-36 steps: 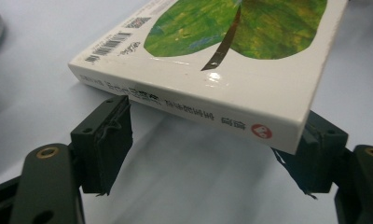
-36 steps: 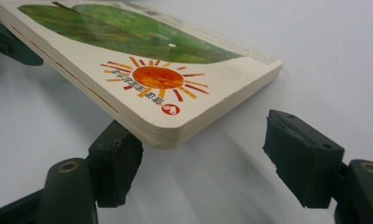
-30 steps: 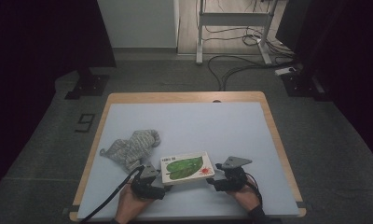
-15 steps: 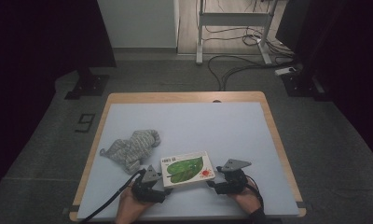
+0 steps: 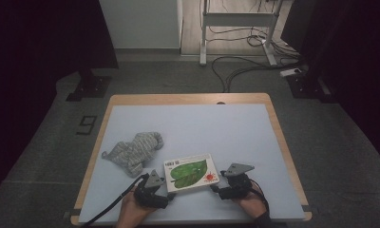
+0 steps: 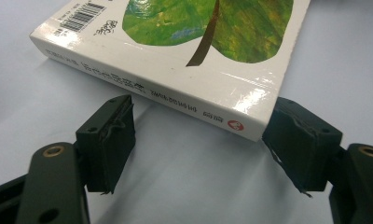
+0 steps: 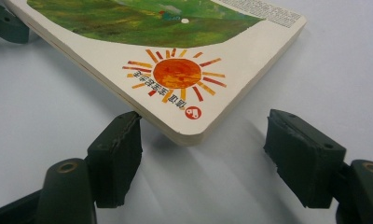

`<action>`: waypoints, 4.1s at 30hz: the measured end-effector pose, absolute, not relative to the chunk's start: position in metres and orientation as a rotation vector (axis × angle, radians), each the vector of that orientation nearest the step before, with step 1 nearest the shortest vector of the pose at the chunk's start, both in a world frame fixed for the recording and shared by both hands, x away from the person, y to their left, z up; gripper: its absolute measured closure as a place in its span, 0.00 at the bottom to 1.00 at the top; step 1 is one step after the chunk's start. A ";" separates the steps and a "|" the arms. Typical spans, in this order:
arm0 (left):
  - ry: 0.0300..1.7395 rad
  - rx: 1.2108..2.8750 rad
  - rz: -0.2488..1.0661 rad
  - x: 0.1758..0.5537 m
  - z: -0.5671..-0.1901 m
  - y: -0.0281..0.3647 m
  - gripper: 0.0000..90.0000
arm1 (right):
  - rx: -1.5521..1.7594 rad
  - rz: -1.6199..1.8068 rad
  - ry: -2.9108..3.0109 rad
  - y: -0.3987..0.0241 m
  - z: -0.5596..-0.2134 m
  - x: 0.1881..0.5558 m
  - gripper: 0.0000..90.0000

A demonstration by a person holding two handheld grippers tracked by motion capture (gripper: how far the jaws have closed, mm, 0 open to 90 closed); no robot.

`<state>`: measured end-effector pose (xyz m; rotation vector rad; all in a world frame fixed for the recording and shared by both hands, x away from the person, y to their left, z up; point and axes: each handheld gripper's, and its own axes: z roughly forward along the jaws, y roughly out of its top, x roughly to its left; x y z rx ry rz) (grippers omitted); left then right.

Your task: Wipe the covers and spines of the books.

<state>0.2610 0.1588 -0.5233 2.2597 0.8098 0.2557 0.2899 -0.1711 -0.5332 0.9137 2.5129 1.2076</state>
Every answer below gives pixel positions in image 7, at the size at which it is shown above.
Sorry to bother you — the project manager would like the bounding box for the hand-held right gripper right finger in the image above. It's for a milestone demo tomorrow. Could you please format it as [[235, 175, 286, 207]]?
[[263, 108, 348, 209]]

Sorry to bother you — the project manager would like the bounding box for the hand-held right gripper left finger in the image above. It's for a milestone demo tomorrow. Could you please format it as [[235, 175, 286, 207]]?
[[87, 110, 144, 209]]

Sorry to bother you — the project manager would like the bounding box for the white caterpillar picture book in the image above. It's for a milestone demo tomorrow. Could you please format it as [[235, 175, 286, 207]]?
[[3, 0, 308, 147]]

